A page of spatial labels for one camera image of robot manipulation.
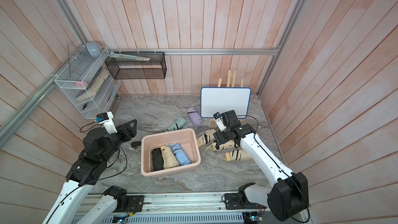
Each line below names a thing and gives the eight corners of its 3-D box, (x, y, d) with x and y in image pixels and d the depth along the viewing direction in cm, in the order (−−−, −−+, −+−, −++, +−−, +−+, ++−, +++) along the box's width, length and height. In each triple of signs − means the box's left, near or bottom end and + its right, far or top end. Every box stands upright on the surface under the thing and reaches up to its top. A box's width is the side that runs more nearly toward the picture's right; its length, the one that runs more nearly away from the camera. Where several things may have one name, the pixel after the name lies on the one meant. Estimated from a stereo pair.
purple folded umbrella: (195, 128, 103) (195, 126, 100) (186, 111, 112) (186, 108, 110) (204, 125, 104) (204, 122, 102) (194, 108, 114) (194, 105, 112)
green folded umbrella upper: (167, 132, 101) (166, 129, 98) (180, 119, 107) (179, 116, 105) (173, 136, 99) (172, 133, 96) (186, 122, 106) (185, 120, 103)
